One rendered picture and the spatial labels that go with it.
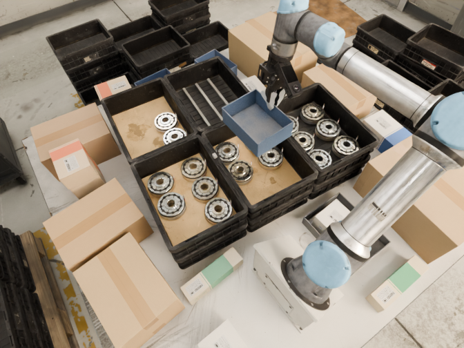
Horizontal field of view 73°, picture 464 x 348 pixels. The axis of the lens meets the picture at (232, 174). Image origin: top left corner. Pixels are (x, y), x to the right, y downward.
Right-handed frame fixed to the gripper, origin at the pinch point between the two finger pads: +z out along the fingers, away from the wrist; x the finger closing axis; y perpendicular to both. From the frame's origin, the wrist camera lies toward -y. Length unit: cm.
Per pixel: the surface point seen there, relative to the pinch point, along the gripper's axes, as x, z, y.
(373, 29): -176, 49, 80
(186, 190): 31.9, 33.5, 4.7
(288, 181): -3.8, 28.6, -13.9
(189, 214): 35.8, 34.1, -4.9
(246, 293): 30, 47, -38
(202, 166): 22.1, 29.2, 9.3
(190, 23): -53, 57, 158
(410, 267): -22, 33, -64
